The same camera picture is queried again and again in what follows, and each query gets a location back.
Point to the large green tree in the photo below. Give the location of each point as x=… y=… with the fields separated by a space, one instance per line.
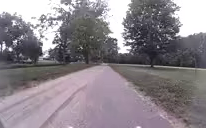
x=151 y=26

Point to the dark leafy tree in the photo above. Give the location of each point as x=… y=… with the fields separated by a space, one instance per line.
x=62 y=36

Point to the tall green tree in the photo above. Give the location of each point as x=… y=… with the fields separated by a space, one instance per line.
x=87 y=33

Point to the grass verge with trees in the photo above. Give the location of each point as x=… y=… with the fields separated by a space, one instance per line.
x=21 y=75

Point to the grass field with side path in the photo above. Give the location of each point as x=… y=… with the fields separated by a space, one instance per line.
x=177 y=83

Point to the dark green tree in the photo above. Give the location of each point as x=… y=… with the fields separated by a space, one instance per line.
x=14 y=36

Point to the wood of distant trees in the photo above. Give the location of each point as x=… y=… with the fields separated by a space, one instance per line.
x=191 y=50

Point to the grey asphalt path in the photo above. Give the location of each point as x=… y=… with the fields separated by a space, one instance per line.
x=104 y=100

